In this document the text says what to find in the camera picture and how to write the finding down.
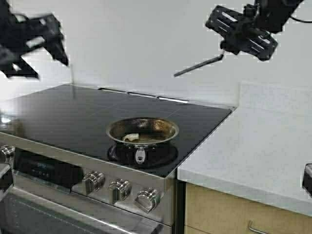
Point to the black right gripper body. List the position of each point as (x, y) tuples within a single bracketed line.
[(240, 32)]

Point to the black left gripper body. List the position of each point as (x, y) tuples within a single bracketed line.
[(20, 35)]

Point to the black spatula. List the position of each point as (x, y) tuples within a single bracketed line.
[(202, 64)]

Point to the steel frying pan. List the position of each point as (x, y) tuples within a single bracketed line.
[(153, 149)]

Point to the white shrimp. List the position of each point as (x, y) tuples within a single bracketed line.
[(131, 137)]

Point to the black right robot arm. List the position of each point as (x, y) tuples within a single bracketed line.
[(274, 14)]

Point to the steel stove knob far left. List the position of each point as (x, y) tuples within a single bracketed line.
[(7, 154)]

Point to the steel stove knob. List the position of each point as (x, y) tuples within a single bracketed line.
[(7, 154), (92, 182), (119, 190), (147, 199)]

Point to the stainless steel stove black cooktop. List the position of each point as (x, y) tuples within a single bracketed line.
[(59, 135)]

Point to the black object at right edge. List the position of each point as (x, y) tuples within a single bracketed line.
[(307, 179)]

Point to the light wooden base cabinet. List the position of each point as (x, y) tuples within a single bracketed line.
[(211, 212)]

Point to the steel stove knob middle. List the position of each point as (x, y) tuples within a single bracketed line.
[(119, 190)]

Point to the steel stove knob right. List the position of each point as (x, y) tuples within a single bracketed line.
[(147, 199)]

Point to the silver drawer handle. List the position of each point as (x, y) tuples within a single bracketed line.
[(255, 230)]

